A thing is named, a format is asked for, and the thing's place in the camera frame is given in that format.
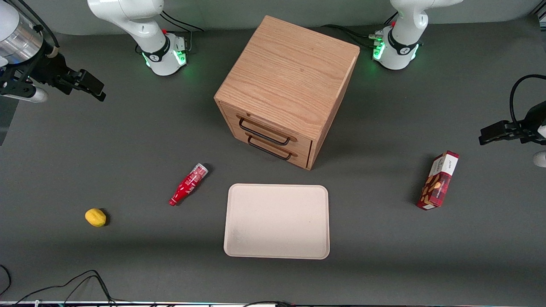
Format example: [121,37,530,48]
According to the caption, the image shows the wooden drawer cabinet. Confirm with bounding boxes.
[214,15,360,171]

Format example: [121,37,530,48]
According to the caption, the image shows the red plaid cookie box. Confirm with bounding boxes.
[416,150,460,211]

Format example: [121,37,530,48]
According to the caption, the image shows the beige rectangular tray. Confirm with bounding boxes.
[223,183,331,260]

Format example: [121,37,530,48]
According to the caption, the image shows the black cable on right arm wrist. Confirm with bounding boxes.
[6,0,59,48]

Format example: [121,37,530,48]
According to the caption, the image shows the white cylinder on right gripper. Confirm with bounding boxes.
[0,87,48,104]

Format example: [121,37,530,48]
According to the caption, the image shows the red coke bottle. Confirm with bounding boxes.
[168,163,209,207]

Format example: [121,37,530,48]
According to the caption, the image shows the black cable at arm base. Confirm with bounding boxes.
[321,13,399,48]
[160,10,205,34]

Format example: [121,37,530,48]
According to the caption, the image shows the black cable at left arm base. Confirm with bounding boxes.
[321,13,399,48]

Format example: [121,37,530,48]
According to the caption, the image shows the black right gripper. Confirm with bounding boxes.
[0,49,107,102]

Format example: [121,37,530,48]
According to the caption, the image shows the black metal drawer handle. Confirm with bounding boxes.
[238,118,292,146]
[247,136,293,161]

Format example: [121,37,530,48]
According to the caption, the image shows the yellow lemon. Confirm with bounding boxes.
[84,208,107,228]

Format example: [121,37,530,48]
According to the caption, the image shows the black cable at right arm base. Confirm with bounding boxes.
[160,10,205,34]

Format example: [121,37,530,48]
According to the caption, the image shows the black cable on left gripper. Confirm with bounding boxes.
[509,74,546,128]

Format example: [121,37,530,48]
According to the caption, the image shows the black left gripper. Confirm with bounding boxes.
[479,101,546,146]

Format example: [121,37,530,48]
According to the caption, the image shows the black cable at table edge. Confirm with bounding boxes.
[12,269,116,306]
[242,300,296,307]
[0,264,12,295]

